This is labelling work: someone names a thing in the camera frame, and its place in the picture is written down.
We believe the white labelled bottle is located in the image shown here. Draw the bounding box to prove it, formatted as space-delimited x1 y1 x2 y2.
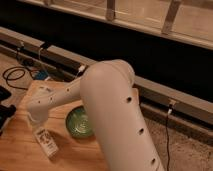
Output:
34 127 58 158

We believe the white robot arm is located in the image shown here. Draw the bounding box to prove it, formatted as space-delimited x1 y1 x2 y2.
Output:
27 60 164 171

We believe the green ceramic bowl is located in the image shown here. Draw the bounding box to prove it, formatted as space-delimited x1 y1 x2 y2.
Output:
65 106 94 139

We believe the black object at left edge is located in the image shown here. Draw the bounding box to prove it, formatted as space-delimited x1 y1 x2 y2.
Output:
0 86 16 136

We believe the black coiled cable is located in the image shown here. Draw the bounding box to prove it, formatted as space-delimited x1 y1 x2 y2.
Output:
2 66 38 90

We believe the black cable at right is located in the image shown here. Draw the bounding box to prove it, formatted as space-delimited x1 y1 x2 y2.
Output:
165 103 174 171

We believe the grey floor rail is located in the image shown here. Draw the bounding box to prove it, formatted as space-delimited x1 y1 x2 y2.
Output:
0 27 213 146

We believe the window frame ledge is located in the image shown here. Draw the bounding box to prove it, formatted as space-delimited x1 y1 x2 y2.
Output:
19 0 213 50

